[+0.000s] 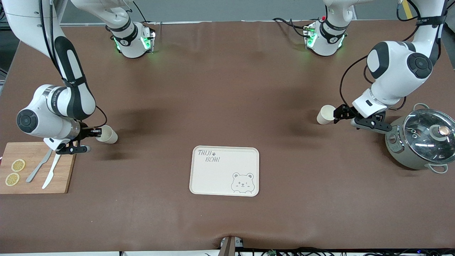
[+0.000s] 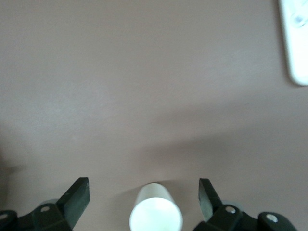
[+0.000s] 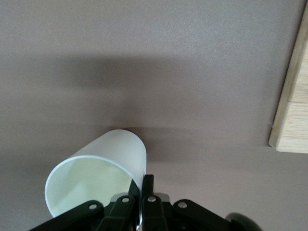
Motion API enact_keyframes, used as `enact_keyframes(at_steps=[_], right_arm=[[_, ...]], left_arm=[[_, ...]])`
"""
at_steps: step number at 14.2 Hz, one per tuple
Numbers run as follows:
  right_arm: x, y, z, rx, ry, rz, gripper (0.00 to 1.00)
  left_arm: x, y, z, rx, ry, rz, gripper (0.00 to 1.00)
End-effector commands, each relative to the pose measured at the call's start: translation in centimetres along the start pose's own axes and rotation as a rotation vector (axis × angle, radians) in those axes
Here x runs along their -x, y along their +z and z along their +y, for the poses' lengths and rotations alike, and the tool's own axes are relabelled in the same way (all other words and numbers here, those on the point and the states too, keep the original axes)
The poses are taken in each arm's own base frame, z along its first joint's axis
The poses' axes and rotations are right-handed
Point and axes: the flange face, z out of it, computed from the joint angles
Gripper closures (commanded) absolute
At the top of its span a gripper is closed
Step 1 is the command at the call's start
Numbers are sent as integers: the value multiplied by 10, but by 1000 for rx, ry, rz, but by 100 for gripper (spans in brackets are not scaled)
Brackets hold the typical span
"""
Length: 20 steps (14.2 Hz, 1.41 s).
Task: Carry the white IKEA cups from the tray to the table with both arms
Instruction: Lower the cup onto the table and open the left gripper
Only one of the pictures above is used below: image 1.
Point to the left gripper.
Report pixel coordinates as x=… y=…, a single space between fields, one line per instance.
x=346 y=111

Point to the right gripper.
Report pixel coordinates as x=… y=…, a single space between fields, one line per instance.
x=85 y=132

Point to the white paper cup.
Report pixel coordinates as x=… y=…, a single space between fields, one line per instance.
x=108 y=136
x=324 y=115

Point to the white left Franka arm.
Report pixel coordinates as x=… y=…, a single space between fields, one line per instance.
x=394 y=67

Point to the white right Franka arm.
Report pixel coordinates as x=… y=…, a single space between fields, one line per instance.
x=71 y=96

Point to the white plastic utensil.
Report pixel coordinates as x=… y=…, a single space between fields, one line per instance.
x=49 y=176

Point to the pale green electric pot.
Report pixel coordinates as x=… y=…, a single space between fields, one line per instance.
x=401 y=149

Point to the grey plastic utensil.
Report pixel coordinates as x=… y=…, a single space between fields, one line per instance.
x=33 y=174

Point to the wooden cutting board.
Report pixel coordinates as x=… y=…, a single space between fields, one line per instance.
x=35 y=183

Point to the dried lemon slice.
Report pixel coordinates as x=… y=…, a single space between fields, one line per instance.
x=12 y=179
x=18 y=165

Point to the glass pot lid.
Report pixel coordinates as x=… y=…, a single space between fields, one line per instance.
x=426 y=138

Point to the white bear print tray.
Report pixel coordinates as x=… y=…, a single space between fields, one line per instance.
x=224 y=174

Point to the metal table edge clamp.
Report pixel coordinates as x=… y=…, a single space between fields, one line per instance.
x=230 y=247

